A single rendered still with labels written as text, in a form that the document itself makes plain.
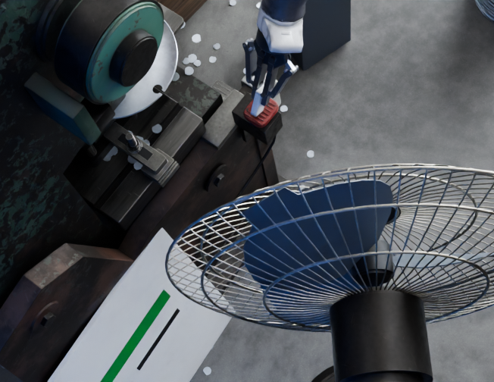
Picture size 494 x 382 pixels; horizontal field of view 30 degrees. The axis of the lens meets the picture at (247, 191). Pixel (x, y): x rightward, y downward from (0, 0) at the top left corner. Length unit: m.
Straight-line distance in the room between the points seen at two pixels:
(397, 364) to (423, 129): 1.67
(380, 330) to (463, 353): 1.42
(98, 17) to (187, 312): 1.19
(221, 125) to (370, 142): 0.77
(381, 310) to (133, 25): 0.56
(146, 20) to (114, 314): 0.90
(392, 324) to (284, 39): 0.74
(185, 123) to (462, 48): 1.14
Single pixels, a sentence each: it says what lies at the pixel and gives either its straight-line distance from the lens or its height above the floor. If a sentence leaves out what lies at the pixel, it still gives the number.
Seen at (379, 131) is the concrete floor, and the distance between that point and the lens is 2.82.
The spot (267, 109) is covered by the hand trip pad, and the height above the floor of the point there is 0.74.
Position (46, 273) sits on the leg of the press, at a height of 0.88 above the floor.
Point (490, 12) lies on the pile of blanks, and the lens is 2.98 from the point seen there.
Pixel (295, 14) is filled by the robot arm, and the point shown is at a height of 1.03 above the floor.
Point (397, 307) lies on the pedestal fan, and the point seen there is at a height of 1.37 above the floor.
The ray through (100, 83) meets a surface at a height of 1.34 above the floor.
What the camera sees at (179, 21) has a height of 0.78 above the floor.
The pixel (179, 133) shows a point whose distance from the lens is 2.09.
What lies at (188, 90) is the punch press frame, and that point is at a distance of 2.20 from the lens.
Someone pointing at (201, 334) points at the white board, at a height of 0.10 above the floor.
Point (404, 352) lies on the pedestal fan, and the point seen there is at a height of 1.37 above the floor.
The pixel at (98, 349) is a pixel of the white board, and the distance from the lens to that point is 2.19.
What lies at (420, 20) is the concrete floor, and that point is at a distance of 3.00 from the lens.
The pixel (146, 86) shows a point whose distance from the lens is 2.06.
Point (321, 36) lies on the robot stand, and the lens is 2.80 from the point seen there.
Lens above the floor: 2.59
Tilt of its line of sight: 69 degrees down
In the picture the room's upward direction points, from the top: 17 degrees counter-clockwise
